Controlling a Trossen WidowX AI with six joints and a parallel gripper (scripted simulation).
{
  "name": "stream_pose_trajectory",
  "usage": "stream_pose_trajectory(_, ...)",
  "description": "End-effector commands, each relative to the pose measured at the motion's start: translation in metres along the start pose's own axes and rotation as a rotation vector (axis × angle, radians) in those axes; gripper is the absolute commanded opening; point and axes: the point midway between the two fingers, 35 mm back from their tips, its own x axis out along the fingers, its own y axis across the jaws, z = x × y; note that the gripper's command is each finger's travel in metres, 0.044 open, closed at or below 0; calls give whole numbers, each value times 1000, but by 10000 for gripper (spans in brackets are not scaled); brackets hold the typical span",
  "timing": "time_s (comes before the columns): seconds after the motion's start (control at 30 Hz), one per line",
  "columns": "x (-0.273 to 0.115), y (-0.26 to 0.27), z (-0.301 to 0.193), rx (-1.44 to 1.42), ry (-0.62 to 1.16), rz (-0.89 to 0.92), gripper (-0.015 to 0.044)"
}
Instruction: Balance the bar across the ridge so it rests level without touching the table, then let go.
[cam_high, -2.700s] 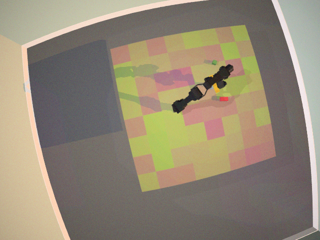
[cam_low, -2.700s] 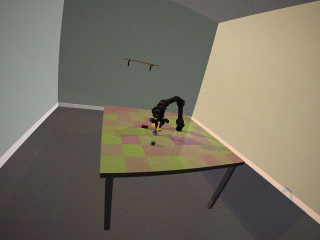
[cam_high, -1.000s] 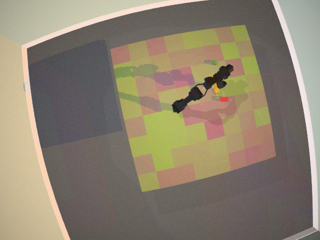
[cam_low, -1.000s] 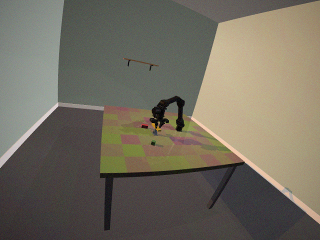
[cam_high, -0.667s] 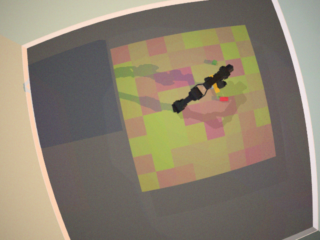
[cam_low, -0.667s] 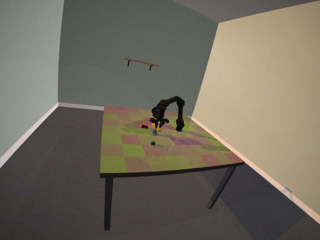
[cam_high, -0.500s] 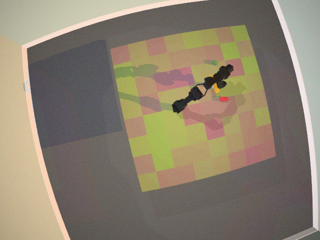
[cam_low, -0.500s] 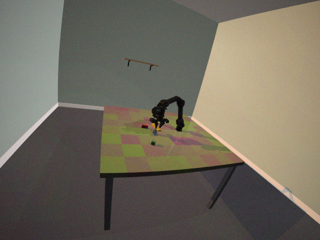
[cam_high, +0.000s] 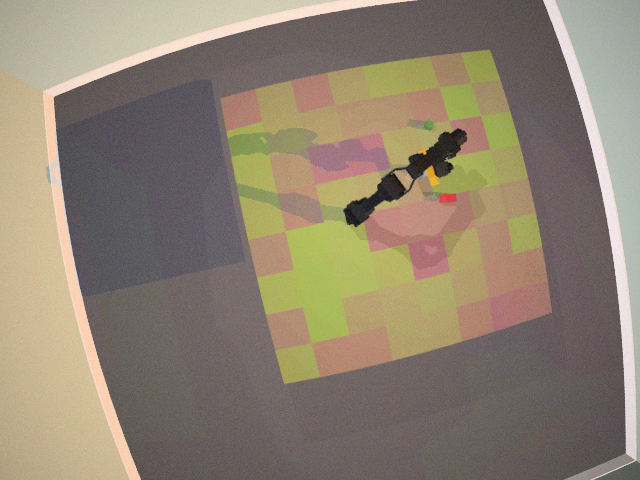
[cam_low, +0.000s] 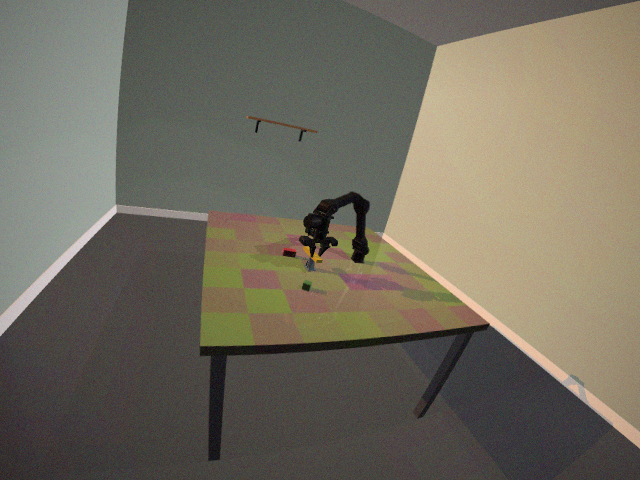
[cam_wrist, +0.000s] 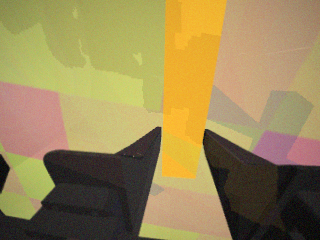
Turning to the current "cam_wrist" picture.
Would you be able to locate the yellow bar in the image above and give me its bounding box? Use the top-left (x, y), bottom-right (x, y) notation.
top-left (162, 0), bottom-right (227, 178)

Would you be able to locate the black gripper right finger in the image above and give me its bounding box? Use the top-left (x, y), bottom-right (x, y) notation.
top-left (203, 129), bottom-right (320, 240)

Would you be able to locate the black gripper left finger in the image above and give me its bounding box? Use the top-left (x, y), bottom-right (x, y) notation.
top-left (43, 127), bottom-right (162, 236)

